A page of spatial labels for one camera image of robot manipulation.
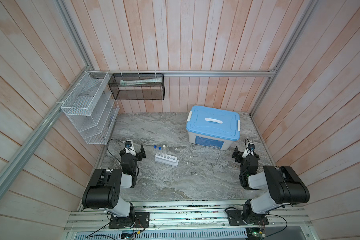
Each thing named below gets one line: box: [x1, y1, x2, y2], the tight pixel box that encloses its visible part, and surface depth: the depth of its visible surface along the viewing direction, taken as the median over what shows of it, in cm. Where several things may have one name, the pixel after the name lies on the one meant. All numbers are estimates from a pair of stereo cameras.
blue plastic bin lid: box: [186, 105, 241, 141], surface depth 94 cm
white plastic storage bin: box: [186, 105, 241, 151], surface depth 94 cm
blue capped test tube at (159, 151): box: [158, 146, 162, 157], surface depth 88 cm
